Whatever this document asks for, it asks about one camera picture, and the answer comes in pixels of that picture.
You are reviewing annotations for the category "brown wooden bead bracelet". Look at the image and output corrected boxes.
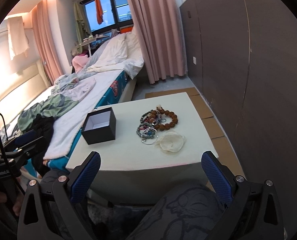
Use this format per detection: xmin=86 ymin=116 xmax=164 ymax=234
xmin=148 ymin=107 xmax=179 ymax=131

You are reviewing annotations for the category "black square jewelry box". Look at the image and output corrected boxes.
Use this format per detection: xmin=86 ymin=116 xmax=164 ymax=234
xmin=81 ymin=107 xmax=116 ymax=145

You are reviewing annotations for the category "person's left hand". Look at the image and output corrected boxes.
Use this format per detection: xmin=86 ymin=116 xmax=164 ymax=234
xmin=0 ymin=177 xmax=24 ymax=217

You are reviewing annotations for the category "brown cardboard floor sheet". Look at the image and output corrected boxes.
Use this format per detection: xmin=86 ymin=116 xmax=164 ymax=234
xmin=145 ymin=87 xmax=245 ymax=177

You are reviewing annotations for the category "dark patterned trouser leg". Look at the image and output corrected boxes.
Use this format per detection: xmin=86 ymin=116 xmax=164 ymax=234
xmin=88 ymin=181 xmax=225 ymax=239

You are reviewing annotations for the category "black garment on bed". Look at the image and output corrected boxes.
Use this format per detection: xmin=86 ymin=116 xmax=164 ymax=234
xmin=31 ymin=114 xmax=55 ymax=177

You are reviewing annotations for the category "bed with white blanket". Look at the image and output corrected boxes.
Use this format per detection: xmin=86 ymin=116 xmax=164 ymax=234
xmin=1 ymin=29 xmax=144 ymax=178

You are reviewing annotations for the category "white low table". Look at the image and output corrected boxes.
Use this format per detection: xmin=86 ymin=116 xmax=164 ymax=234
xmin=66 ymin=93 xmax=217 ymax=205

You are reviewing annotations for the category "green grey patterned garment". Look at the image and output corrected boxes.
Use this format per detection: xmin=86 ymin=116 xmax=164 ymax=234
xmin=17 ymin=93 xmax=79 ymax=132

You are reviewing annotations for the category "white printed t-shirt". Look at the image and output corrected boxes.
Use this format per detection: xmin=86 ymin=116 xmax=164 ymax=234
xmin=60 ymin=76 xmax=96 ymax=102

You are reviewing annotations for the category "light blue crumpled garment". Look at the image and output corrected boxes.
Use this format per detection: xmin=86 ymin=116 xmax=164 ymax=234
xmin=51 ymin=73 xmax=79 ymax=94

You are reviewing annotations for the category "pink plush toy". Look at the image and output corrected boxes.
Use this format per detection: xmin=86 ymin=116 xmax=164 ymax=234
xmin=72 ymin=54 xmax=89 ymax=73

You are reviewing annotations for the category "white hanging cloth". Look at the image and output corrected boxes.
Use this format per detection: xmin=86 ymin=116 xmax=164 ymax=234
xmin=7 ymin=16 xmax=29 ymax=60

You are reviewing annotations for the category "white duvet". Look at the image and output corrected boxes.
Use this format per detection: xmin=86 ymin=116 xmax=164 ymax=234
xmin=84 ymin=29 xmax=144 ymax=79

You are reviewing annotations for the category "white pillow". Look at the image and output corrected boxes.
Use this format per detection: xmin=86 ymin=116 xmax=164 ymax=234
xmin=95 ymin=34 xmax=128 ymax=67

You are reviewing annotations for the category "small white side table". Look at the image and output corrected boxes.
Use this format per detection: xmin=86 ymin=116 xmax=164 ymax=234
xmin=80 ymin=35 xmax=110 ymax=56

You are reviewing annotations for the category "pink curtain far left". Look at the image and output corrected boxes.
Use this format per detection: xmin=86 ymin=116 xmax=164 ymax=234
xmin=31 ymin=0 xmax=63 ymax=84

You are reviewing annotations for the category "dark framed window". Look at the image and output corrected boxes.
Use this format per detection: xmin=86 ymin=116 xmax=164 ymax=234
xmin=80 ymin=0 xmax=133 ymax=35

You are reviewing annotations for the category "orange hanging cloth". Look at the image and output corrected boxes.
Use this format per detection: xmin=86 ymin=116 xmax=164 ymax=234
xmin=95 ymin=0 xmax=103 ymax=25

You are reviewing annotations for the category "pink curtain near bed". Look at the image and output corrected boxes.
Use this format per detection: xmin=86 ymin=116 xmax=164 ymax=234
xmin=128 ymin=0 xmax=187 ymax=84

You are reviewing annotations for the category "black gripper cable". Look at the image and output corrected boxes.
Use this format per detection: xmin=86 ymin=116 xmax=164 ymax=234
xmin=0 ymin=112 xmax=9 ymax=143

